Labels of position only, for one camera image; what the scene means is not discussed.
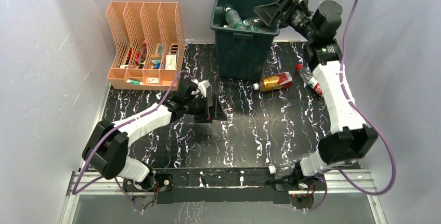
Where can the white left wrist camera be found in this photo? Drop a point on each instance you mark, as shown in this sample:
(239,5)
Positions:
(202,87)

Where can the red label water bottle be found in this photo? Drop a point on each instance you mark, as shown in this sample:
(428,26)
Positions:
(253,22)

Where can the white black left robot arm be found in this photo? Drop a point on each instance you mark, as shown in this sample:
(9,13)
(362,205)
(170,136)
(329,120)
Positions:
(107,148)

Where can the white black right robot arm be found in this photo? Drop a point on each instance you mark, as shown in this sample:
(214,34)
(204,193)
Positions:
(350,137)

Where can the green tea bottle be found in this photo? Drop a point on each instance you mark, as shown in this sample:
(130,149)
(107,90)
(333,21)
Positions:
(233,19)

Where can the gold red label bottle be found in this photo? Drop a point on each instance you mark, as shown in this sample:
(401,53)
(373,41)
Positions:
(274,82)

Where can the red label bottle far right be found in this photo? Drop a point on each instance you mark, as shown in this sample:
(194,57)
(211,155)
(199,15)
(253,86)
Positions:
(309,78)

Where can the orange plastic file organizer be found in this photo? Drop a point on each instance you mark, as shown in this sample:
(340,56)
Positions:
(150,44)

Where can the dark green plastic bin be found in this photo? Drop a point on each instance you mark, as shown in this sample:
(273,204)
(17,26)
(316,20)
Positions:
(241,54)

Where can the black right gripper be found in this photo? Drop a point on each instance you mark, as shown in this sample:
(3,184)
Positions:
(269,13)

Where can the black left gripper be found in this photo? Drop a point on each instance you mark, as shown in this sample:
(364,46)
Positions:
(216,113)

